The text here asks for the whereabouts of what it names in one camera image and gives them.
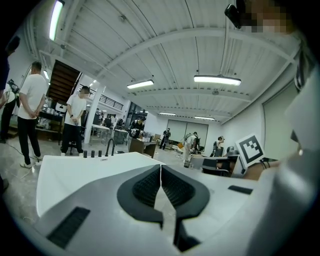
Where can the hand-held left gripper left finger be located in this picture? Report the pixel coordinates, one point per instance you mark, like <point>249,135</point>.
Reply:
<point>100,200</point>

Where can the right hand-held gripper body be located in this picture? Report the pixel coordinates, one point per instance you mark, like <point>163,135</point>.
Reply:
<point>250,150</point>

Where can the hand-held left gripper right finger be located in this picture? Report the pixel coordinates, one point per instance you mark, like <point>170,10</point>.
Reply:
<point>215,200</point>

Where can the person's right forearm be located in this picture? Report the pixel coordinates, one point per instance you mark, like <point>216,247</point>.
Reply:
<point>255,172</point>

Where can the white bathtub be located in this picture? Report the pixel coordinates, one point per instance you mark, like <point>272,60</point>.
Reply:
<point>75,175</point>

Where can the black wrist band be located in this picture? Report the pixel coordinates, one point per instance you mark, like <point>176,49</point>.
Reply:
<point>265,163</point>

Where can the black faucet knob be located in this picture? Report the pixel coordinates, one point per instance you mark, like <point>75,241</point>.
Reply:
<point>85,154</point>
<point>93,153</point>
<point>100,153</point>

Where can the black curved faucet spout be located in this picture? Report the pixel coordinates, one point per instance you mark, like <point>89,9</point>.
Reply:
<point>108,146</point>

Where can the long ceiling light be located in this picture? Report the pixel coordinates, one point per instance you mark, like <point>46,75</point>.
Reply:
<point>217,80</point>
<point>46,74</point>
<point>204,117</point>
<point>140,84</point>
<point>167,113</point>
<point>56,20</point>

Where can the person's grey t-shirt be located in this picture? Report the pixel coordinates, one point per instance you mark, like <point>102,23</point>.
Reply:
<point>287,200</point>

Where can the dark wooden desk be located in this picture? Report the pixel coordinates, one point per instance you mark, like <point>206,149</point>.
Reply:
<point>140,147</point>

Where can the dark metal table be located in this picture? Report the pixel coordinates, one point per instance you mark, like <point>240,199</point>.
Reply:
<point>121,130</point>

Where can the steel table with white top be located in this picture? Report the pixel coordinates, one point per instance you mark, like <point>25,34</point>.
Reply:
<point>101,127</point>

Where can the white column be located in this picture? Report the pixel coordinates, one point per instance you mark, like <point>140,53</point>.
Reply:
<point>93,117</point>

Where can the black desk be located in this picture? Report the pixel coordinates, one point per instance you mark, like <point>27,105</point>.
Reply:
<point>50,117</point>

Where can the dark staircase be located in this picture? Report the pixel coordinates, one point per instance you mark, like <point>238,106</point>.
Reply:
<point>62,80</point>

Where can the person's head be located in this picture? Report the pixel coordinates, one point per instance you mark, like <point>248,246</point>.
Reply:
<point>270,22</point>

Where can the black head-worn camera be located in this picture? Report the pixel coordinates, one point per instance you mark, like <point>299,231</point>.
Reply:
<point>232,15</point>

